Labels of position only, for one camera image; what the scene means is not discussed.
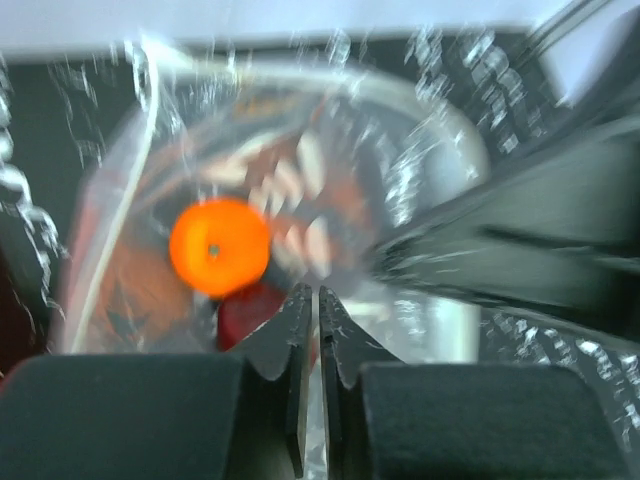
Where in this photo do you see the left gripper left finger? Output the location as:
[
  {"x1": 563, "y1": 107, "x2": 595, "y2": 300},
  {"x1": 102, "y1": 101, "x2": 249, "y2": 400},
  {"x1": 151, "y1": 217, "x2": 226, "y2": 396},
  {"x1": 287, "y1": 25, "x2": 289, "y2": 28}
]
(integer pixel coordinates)
[{"x1": 1, "y1": 284, "x2": 312, "y2": 479}]

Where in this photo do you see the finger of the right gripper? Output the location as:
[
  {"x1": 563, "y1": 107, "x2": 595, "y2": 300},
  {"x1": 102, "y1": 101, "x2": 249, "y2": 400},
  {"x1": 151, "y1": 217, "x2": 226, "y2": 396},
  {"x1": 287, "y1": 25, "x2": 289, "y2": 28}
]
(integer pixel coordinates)
[{"x1": 374, "y1": 10, "x2": 639, "y2": 310}]

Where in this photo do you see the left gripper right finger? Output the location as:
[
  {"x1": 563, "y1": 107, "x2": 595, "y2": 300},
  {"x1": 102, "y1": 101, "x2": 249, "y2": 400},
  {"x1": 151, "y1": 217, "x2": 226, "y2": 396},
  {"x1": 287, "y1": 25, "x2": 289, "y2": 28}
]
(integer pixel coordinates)
[{"x1": 319, "y1": 288, "x2": 635, "y2": 479}]

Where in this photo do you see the red watermelon slice toy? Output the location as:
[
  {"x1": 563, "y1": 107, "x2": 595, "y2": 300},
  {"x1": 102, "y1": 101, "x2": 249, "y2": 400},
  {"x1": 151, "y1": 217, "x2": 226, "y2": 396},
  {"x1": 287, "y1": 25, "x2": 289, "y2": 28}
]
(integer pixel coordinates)
[{"x1": 217, "y1": 283, "x2": 287, "y2": 351}]

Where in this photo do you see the clear zip top bag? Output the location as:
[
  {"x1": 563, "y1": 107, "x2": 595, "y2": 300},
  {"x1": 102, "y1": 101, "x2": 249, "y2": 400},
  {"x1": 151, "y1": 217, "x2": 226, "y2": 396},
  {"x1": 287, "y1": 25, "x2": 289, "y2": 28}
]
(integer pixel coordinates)
[{"x1": 53, "y1": 38, "x2": 489, "y2": 363}]

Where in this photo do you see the orange fake fruit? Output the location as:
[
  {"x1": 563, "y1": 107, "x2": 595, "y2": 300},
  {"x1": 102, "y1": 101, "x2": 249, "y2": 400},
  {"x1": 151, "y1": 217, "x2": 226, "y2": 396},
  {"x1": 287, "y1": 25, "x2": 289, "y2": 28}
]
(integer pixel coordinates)
[{"x1": 169, "y1": 197, "x2": 271, "y2": 298}]

